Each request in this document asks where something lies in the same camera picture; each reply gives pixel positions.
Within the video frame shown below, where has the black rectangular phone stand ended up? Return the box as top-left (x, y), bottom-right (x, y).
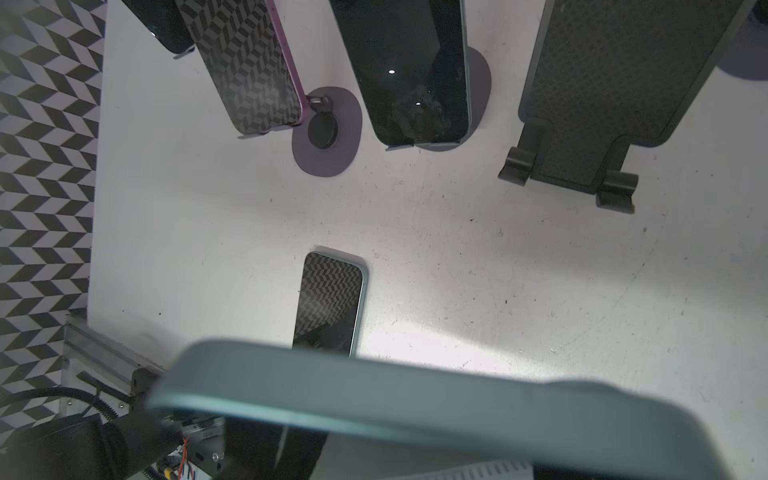
top-left (499, 1), bottom-right (767, 214)

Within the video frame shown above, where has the grey stand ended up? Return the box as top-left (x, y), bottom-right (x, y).
top-left (291, 87), bottom-right (363, 178)
top-left (718, 12), bottom-right (767, 81)
top-left (418, 47), bottom-right (492, 152)

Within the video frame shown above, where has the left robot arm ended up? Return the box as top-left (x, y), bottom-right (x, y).
top-left (1, 410), bottom-right (181, 479)

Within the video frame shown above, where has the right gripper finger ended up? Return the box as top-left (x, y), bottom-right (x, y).
top-left (221, 418), bottom-right (328, 479)

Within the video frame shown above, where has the middle grey stand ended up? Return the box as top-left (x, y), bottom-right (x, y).
top-left (418, 47), bottom-right (492, 152)

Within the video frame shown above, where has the phone with teal case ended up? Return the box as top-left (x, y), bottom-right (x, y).
top-left (146, 340), bottom-right (729, 479)

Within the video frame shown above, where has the rightmost grey stand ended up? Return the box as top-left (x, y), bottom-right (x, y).
top-left (718, 12), bottom-right (767, 81)

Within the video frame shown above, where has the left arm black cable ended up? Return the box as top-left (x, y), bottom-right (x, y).
top-left (0, 386), bottom-right (121, 421)

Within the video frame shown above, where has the aluminium mounting rail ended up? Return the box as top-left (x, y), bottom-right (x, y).
top-left (63, 312), bottom-right (230, 479)

